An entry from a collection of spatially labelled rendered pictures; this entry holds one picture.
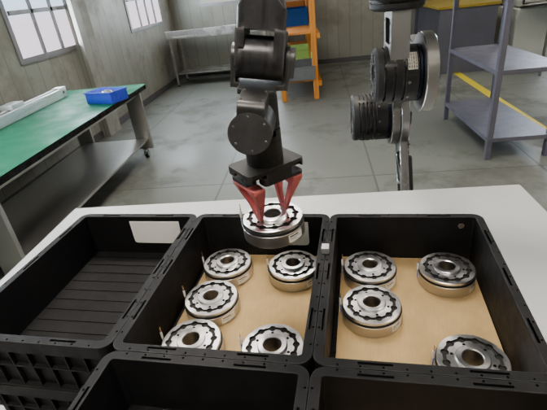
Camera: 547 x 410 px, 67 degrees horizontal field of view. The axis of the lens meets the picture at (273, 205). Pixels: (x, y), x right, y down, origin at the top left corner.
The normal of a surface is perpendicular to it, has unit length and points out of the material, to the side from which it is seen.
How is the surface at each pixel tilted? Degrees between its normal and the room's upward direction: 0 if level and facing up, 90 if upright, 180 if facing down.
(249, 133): 92
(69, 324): 0
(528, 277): 0
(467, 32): 90
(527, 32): 90
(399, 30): 90
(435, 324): 0
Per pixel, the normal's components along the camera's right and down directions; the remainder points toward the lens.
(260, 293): -0.11, -0.88
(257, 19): -0.07, 0.35
